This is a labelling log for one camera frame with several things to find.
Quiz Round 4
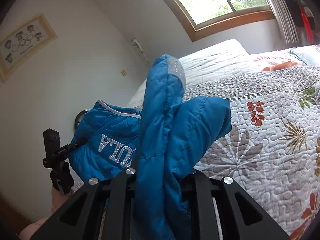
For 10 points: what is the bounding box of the floral quilt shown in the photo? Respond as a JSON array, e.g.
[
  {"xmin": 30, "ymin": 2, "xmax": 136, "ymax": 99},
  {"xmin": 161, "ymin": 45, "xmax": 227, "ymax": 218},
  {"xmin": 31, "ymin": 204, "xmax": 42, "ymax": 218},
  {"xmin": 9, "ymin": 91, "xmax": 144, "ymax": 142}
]
[{"xmin": 75, "ymin": 44, "xmax": 320, "ymax": 240}]

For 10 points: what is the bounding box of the white wall-mounted device with cord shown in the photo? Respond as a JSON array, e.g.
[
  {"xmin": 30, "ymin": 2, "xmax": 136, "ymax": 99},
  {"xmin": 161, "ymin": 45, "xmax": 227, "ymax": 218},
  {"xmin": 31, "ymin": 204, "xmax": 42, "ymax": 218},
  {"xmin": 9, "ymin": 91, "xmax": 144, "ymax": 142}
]
[{"xmin": 131, "ymin": 37, "xmax": 151, "ymax": 67}]

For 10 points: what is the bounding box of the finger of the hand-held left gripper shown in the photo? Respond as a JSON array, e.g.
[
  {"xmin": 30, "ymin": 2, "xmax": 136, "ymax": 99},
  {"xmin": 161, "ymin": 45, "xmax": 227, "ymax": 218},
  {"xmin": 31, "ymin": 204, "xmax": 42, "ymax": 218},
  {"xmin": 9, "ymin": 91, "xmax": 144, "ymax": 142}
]
[{"xmin": 60, "ymin": 138, "xmax": 88, "ymax": 155}]

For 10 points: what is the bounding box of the white pleated curtain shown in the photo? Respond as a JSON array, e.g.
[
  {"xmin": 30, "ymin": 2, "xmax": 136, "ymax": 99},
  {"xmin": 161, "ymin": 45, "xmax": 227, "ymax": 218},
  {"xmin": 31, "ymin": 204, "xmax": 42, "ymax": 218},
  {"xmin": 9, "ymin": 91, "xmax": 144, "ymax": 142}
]
[{"xmin": 257, "ymin": 0, "xmax": 300, "ymax": 45}]

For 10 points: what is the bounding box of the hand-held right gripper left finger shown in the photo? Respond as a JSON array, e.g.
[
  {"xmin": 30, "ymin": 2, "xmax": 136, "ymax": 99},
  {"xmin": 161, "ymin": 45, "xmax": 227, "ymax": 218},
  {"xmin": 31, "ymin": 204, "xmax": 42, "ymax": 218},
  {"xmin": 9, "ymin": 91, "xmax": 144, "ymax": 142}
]
[{"xmin": 32, "ymin": 168, "xmax": 137, "ymax": 240}]

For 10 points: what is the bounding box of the wooden framed window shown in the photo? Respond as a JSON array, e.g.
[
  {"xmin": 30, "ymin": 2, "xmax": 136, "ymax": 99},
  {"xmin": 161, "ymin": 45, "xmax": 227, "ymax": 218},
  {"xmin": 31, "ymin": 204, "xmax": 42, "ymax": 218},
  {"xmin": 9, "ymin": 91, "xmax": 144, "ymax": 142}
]
[{"xmin": 146, "ymin": 0, "xmax": 276, "ymax": 42}]

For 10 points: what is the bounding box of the dark hanging coat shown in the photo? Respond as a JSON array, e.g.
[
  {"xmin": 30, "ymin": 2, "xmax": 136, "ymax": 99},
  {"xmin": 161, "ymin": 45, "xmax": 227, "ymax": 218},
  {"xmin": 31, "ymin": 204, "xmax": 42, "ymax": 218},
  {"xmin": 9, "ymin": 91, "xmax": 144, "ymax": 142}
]
[{"xmin": 279, "ymin": 0, "xmax": 316, "ymax": 29}]

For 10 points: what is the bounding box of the framed wall picture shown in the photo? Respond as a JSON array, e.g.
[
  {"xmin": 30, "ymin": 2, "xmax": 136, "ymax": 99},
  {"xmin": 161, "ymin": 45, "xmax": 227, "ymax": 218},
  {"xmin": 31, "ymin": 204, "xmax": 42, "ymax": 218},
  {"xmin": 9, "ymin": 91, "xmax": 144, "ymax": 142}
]
[{"xmin": 0, "ymin": 13, "xmax": 58, "ymax": 83}]

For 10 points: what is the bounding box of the pale blue pillow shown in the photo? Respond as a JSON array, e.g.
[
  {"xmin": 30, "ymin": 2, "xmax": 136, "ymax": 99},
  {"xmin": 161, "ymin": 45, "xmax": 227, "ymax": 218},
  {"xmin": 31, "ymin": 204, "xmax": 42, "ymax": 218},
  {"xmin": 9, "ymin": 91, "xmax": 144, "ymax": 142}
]
[{"xmin": 287, "ymin": 46, "xmax": 320, "ymax": 66}]

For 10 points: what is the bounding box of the white quilted bedspread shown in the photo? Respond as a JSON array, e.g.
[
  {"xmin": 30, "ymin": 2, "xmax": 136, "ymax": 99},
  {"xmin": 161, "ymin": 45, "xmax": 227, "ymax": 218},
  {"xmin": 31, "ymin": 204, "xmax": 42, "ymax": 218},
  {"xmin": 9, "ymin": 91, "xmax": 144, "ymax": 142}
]
[{"xmin": 126, "ymin": 39, "xmax": 250, "ymax": 108}]

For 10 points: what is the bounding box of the blue puffer jacket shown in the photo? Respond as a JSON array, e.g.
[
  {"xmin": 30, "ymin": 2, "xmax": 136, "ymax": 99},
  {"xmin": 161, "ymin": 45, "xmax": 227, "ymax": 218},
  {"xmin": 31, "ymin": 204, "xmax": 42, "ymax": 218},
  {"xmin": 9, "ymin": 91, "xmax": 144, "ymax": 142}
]
[{"xmin": 71, "ymin": 54, "xmax": 232, "ymax": 240}]

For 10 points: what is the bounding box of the red hanging cloth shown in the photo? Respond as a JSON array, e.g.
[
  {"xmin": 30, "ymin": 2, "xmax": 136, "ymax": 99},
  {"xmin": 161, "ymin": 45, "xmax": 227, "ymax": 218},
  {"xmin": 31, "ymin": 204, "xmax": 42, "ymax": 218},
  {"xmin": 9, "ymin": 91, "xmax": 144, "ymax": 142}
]
[{"xmin": 301, "ymin": 12, "xmax": 312, "ymax": 43}]

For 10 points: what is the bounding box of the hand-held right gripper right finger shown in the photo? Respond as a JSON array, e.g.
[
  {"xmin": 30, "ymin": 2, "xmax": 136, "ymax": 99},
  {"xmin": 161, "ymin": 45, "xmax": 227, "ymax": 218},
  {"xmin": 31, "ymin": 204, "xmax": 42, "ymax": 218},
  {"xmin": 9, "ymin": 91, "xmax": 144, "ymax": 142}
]
[{"xmin": 182, "ymin": 169, "xmax": 290, "ymax": 240}]

